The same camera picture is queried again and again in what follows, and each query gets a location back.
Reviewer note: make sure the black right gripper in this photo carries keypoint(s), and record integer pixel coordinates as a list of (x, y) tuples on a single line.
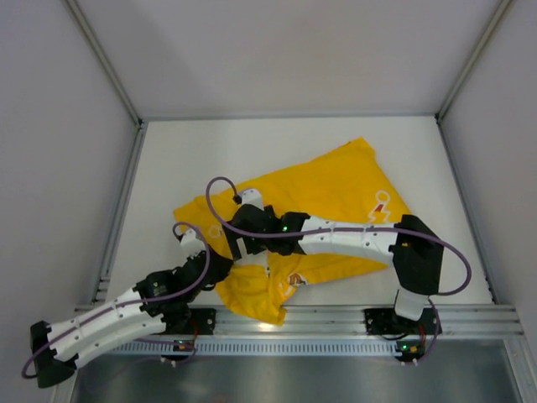
[(237, 245)]

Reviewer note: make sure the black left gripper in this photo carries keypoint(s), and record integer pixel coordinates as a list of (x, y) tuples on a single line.
[(219, 269)]

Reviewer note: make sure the yellow pillowcase with white print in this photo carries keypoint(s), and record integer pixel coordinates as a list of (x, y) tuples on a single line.
[(344, 185)]

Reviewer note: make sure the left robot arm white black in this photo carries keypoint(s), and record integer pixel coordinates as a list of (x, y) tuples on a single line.
[(158, 304)]

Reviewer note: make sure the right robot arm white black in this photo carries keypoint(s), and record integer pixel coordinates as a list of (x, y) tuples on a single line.
[(408, 246)]

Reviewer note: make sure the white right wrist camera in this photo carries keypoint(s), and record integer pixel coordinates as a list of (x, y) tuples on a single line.
[(252, 197)]

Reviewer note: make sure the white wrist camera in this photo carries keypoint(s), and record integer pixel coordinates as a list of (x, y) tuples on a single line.
[(190, 243), (252, 197)]

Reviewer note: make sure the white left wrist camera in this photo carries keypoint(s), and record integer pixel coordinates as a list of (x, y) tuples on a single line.
[(190, 243)]

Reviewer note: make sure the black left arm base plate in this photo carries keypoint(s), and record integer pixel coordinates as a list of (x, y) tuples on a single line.
[(202, 322)]

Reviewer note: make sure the aluminium front rail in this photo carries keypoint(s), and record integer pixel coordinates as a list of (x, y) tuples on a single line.
[(489, 321)]

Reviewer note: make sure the perforated metal cable duct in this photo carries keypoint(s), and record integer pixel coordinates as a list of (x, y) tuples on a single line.
[(306, 347)]

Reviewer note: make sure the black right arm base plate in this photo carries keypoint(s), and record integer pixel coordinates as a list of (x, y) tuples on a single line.
[(384, 322)]

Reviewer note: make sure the aluminium left corner post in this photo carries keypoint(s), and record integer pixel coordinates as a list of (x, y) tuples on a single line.
[(88, 33)]

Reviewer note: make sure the aluminium corner post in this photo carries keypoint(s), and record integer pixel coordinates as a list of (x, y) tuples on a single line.
[(479, 48), (88, 33)]

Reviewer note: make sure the aluminium right corner post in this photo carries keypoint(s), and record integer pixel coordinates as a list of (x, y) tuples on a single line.
[(479, 48)]

